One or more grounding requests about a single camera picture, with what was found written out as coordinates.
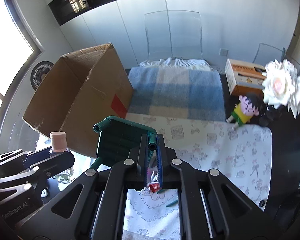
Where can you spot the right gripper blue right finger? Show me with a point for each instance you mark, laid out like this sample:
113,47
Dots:
189,182

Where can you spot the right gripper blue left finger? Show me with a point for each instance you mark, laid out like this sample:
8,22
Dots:
112,186

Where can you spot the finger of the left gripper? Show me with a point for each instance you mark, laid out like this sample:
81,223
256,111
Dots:
43,169
12,163

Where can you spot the red snack wrapper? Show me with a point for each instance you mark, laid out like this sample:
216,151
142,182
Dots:
152,178

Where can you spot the glass bottle pink cap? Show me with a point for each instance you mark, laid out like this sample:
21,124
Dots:
59,146

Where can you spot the green plastic tray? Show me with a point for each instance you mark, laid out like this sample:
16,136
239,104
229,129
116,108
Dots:
117,136

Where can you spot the white printed placemat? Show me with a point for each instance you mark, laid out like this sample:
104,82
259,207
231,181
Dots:
243,155

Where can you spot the blue plaid blanket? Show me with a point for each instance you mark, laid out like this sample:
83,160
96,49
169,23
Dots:
177,93

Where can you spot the large cardboard box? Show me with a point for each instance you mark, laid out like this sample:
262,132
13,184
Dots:
83,88

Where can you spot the cartoon boy figurine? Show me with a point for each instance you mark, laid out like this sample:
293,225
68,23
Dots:
248,107

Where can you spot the black vase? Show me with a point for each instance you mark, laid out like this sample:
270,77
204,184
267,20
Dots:
269,114

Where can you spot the orange white carton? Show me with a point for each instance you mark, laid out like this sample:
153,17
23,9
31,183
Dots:
244,77

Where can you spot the clear acrylic chair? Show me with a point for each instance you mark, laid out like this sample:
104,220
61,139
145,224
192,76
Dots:
175,34

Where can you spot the white rose bouquet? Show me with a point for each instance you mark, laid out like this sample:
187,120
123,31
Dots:
281,86

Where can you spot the black wall fan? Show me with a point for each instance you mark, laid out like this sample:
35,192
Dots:
39,72

